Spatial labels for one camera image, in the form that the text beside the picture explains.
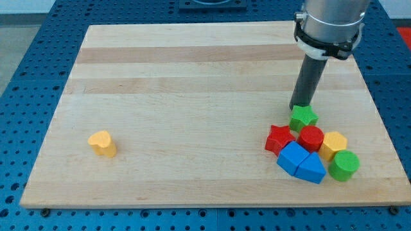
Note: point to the green star block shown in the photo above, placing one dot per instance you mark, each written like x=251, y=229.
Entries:
x=301, y=117

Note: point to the blue cube block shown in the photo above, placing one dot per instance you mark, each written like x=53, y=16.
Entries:
x=291, y=156

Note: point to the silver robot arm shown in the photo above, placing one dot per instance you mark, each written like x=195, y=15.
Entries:
x=334, y=16

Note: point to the yellow hexagon block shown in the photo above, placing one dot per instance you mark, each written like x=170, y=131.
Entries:
x=333, y=142

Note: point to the yellow heart block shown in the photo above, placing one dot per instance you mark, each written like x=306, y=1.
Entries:
x=102, y=143

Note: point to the red cylinder block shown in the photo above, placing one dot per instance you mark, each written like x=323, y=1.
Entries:
x=311, y=138

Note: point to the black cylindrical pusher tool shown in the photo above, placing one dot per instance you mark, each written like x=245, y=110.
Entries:
x=308, y=79

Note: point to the green cylinder block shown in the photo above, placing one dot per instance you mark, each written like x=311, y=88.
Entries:
x=344, y=165

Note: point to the red star block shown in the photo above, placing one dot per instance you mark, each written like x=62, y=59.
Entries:
x=278, y=138

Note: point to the wooden board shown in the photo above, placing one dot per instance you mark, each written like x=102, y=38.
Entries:
x=189, y=107

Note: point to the blue triangle block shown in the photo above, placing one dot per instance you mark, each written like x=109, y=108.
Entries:
x=311, y=169

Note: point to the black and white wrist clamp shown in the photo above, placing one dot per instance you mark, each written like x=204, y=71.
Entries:
x=322, y=50

